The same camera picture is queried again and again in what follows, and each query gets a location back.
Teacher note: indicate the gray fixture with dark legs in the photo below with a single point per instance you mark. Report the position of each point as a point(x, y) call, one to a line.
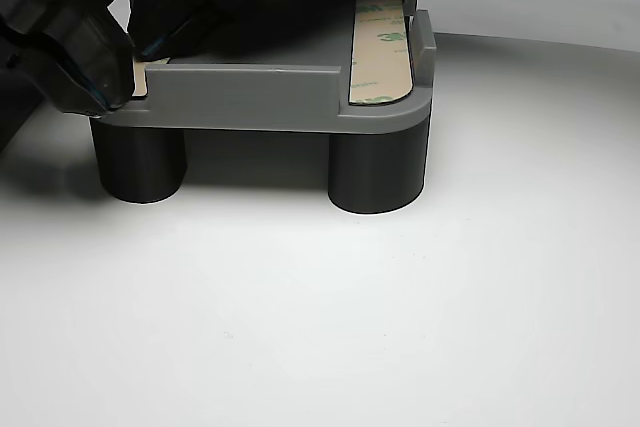
point(250, 97)

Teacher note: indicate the tan 3M tape liner strip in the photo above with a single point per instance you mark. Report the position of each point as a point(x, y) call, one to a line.
point(380, 67)
point(140, 79)

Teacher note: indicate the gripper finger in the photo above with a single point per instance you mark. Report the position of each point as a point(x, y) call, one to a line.
point(165, 7)
point(260, 7)
point(45, 72)
point(100, 47)

